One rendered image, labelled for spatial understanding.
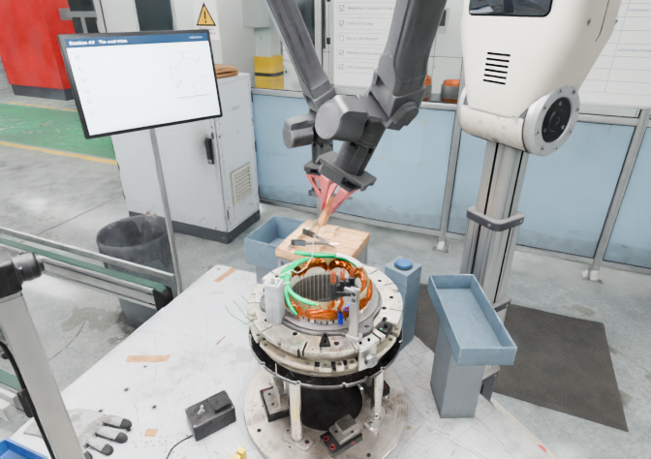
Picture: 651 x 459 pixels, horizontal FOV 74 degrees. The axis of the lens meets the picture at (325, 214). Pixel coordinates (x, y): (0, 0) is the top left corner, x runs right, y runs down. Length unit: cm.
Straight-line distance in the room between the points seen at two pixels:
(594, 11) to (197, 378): 118
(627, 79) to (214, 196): 265
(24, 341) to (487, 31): 96
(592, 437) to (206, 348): 169
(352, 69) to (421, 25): 248
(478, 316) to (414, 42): 64
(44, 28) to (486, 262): 395
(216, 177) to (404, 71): 259
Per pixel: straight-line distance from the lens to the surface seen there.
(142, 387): 125
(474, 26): 106
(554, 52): 95
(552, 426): 230
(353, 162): 75
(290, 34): 98
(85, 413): 122
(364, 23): 303
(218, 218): 330
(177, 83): 178
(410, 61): 65
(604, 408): 247
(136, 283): 168
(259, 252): 121
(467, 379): 106
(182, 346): 133
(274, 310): 84
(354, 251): 114
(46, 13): 440
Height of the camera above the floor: 165
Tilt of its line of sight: 26 degrees down
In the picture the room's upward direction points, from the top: straight up
